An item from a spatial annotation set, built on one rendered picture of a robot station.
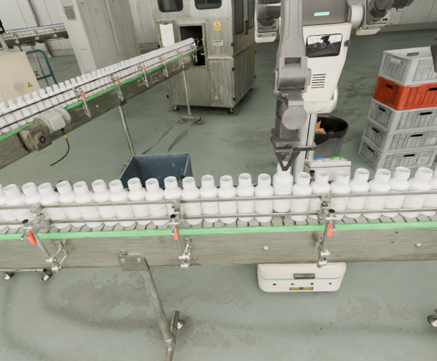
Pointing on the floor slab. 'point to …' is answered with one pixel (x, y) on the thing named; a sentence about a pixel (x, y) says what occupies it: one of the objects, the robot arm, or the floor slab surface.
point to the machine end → (212, 49)
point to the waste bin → (329, 143)
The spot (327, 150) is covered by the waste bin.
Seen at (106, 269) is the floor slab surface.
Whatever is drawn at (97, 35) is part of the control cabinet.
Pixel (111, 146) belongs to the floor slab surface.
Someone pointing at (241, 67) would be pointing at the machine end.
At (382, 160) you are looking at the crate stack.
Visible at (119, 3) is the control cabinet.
